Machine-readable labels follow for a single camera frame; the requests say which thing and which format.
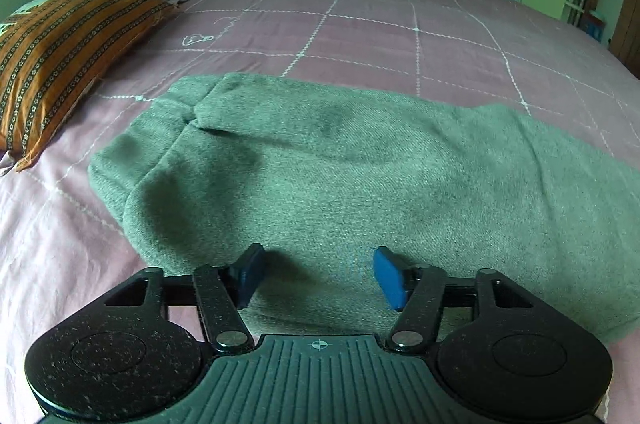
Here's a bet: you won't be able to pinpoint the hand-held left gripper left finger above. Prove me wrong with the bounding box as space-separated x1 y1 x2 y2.
104 243 267 351

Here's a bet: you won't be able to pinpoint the pink checked bed sheet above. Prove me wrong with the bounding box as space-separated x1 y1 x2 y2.
0 0 640 424

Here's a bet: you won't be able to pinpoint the grey-green pants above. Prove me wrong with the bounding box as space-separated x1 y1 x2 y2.
88 73 640 345

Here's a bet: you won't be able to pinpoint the orange striped pillow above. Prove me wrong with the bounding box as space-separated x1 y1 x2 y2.
0 0 177 173

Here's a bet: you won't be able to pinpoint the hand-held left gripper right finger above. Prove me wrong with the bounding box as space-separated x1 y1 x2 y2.
373 246 538 353

